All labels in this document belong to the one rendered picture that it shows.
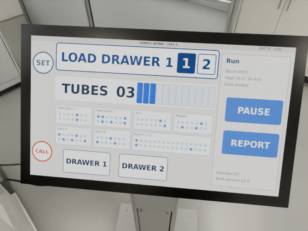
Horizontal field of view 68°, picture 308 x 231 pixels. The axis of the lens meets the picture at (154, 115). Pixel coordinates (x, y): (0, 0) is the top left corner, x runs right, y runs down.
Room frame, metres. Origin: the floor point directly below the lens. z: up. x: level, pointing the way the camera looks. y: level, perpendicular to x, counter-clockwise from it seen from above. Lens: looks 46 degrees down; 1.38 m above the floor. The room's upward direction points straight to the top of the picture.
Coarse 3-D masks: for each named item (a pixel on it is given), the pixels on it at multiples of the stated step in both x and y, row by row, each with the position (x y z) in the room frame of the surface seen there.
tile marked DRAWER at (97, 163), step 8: (64, 152) 0.26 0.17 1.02; (72, 152) 0.26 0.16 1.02; (80, 152) 0.26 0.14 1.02; (88, 152) 0.26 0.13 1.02; (96, 152) 0.26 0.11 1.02; (104, 152) 0.25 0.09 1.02; (64, 160) 0.25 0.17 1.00; (72, 160) 0.25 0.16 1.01; (80, 160) 0.25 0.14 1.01; (88, 160) 0.25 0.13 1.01; (96, 160) 0.25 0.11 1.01; (104, 160) 0.24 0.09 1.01; (64, 168) 0.24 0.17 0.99; (72, 168) 0.24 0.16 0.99; (80, 168) 0.24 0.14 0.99; (88, 168) 0.24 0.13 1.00; (96, 168) 0.24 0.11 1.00; (104, 168) 0.23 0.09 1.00
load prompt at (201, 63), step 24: (72, 48) 0.38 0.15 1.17; (96, 48) 0.38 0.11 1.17; (120, 48) 0.38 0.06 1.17; (144, 48) 0.38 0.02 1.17; (168, 48) 0.37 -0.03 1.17; (96, 72) 0.35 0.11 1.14; (120, 72) 0.35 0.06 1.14; (144, 72) 0.35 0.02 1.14; (168, 72) 0.34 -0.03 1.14; (192, 72) 0.34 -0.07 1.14; (216, 72) 0.34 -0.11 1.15
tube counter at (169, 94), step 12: (120, 84) 0.34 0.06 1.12; (132, 84) 0.33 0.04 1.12; (144, 84) 0.33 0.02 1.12; (156, 84) 0.33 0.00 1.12; (168, 84) 0.33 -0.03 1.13; (180, 84) 0.33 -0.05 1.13; (192, 84) 0.33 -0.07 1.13; (120, 96) 0.32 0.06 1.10; (132, 96) 0.32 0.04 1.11; (144, 96) 0.32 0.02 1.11; (156, 96) 0.32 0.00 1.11; (168, 96) 0.32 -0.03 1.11; (180, 96) 0.32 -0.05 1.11; (192, 96) 0.31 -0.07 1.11; (204, 96) 0.31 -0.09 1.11; (204, 108) 0.30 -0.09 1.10
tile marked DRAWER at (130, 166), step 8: (120, 160) 0.24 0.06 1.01; (128, 160) 0.24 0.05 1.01; (136, 160) 0.24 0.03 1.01; (144, 160) 0.24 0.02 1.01; (152, 160) 0.24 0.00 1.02; (160, 160) 0.24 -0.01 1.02; (168, 160) 0.24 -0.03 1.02; (120, 168) 0.23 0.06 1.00; (128, 168) 0.23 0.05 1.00; (136, 168) 0.23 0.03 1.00; (144, 168) 0.23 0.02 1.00; (152, 168) 0.23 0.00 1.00; (160, 168) 0.23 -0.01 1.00; (120, 176) 0.22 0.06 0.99; (128, 176) 0.22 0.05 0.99; (136, 176) 0.22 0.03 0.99; (144, 176) 0.22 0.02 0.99; (152, 176) 0.22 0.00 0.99; (160, 176) 0.22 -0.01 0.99
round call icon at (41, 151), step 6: (36, 144) 0.27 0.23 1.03; (42, 144) 0.27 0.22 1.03; (48, 144) 0.27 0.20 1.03; (36, 150) 0.26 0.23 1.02; (42, 150) 0.26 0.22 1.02; (48, 150) 0.26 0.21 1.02; (36, 156) 0.26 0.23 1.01; (42, 156) 0.25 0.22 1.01; (48, 156) 0.25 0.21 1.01; (48, 162) 0.25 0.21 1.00
